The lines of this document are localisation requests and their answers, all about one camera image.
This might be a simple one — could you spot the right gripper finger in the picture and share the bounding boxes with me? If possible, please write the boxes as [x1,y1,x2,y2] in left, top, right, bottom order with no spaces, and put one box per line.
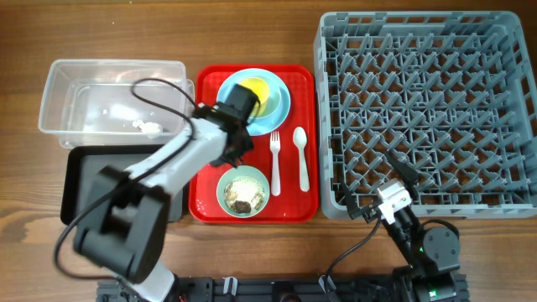
[341,183,362,220]
[385,151,419,197]

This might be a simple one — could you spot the white tissue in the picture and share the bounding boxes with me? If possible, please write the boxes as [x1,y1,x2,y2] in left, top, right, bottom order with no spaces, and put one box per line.
[132,120,163,135]

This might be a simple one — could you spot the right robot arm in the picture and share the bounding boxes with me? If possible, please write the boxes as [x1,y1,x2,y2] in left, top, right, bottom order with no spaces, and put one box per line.
[337,151,461,301]

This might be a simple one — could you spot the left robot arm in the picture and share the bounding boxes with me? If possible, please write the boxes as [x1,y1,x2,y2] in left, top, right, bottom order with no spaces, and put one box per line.
[67,102,254,301]

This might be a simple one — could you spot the grey dishwasher rack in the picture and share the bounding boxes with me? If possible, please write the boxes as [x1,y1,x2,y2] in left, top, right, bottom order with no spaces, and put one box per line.
[313,11,536,220]

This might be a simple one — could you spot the white plastic fork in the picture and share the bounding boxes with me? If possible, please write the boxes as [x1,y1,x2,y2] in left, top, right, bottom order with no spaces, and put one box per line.
[269,131,281,196]

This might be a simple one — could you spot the green bowl with food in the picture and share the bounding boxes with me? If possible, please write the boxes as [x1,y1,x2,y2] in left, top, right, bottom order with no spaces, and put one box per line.
[216,165,270,218]

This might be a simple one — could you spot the light blue plate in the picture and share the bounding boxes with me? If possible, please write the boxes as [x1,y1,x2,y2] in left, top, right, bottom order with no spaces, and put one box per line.
[216,68,291,137]

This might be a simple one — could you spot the yellow plastic cup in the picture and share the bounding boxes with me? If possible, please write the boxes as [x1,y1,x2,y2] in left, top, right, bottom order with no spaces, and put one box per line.
[239,76,270,117]

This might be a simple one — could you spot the white plastic spoon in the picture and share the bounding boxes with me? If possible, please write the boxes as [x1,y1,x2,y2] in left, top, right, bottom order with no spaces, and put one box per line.
[293,127,310,192]

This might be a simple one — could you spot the red plastic tray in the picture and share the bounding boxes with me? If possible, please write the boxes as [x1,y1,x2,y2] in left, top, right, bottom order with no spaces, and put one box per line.
[187,65,319,224]

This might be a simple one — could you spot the clear plastic storage box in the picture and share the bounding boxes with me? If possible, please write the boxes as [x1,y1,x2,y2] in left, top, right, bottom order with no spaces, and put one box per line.
[39,59,195,148]

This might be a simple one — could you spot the black plastic bin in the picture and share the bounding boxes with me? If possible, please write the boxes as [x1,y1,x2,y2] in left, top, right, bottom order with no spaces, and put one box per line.
[60,145,161,226]

